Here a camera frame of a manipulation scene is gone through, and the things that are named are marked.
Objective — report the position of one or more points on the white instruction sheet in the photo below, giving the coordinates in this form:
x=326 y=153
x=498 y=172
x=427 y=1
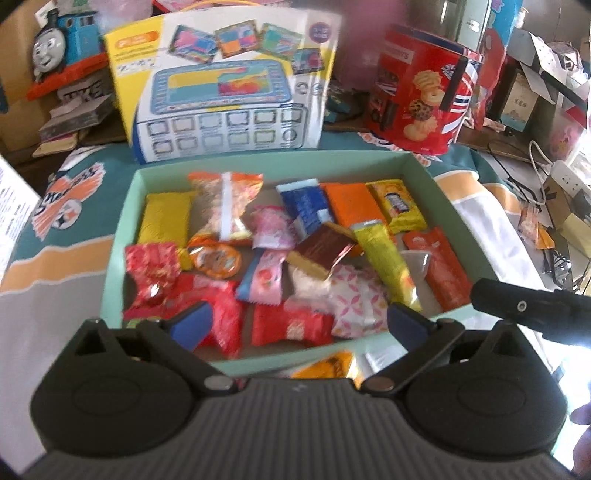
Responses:
x=14 y=207

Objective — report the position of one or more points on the clear white snack packet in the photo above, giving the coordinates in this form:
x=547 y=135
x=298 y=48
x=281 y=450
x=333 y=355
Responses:
x=307 y=284

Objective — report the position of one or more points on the red gift bag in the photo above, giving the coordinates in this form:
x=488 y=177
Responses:
x=491 y=64

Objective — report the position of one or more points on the pink blue candy packet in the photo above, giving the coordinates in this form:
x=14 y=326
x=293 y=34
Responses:
x=263 y=281

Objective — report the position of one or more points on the person's right hand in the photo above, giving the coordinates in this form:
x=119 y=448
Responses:
x=581 y=413

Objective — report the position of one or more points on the brown gold snack packet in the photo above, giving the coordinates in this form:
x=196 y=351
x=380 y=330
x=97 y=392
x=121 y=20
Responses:
x=323 y=247

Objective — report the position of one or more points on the white folded cardboard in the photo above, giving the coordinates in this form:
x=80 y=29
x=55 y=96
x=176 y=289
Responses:
x=549 y=55

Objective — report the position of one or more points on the orange gold wrapper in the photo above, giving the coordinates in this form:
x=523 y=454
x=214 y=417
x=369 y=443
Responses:
x=330 y=367

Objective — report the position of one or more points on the blue snack packet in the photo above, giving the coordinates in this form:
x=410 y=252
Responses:
x=302 y=205

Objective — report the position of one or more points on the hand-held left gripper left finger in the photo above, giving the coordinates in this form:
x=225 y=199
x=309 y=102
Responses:
x=194 y=325

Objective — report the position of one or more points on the red foil candy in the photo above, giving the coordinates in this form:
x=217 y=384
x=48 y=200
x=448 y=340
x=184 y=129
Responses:
x=150 y=272

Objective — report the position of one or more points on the round printed snack packet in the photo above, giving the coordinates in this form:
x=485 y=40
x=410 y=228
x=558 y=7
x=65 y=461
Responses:
x=214 y=261

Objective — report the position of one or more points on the yellow snack packet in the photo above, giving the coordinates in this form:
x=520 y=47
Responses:
x=164 y=217

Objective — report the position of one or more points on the small orange packet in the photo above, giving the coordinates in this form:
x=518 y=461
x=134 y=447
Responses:
x=531 y=226

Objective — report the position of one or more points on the red foil snack packet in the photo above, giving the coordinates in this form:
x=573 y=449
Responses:
x=291 y=323

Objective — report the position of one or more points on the yellow biscuit packet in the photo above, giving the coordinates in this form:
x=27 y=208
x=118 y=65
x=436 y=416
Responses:
x=397 y=205

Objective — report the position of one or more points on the yellow-green long packet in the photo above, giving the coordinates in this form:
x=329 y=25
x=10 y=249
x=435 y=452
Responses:
x=385 y=261

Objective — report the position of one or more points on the toy tablet box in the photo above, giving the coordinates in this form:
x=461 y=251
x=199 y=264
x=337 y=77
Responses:
x=221 y=92

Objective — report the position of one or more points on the red cookie tin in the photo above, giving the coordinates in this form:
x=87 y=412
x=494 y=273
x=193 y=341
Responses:
x=415 y=92

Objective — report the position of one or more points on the blue train toy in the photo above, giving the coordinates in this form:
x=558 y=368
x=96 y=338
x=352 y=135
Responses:
x=60 y=41

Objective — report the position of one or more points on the orange-red long packet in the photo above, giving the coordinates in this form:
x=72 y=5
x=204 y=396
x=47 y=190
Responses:
x=441 y=270

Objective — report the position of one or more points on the beige printed box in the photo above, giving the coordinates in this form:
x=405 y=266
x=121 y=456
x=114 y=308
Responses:
x=521 y=104

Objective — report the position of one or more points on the stack of books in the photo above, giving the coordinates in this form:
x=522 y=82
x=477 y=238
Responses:
x=74 y=115

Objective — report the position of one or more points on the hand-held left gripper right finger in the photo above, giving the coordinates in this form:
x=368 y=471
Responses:
x=406 y=323

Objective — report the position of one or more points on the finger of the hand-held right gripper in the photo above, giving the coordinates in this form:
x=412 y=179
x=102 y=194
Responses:
x=521 y=304

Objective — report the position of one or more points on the green cardboard box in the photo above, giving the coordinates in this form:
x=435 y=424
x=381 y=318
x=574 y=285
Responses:
x=117 y=240

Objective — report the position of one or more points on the white power strip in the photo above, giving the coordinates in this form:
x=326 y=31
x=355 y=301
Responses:
x=570 y=175

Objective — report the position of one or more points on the pink patterned white packet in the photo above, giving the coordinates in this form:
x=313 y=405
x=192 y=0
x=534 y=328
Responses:
x=360 y=300

